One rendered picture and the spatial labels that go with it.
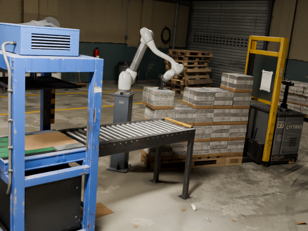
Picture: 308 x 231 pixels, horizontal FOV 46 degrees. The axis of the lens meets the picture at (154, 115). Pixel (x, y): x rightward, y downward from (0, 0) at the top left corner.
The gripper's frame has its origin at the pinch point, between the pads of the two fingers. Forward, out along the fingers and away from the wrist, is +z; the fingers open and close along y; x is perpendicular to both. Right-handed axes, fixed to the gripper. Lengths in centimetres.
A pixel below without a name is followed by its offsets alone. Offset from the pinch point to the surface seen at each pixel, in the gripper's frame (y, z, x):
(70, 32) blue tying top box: 17, -163, -144
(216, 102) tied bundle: 28, -10, 78
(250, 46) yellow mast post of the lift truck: -64, 4, 164
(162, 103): 29.4, -9.5, -1.3
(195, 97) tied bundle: 21, -10, 47
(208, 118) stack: 48, 1, 69
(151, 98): 21.9, -5.7, -14.7
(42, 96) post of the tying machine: 40, -70, -155
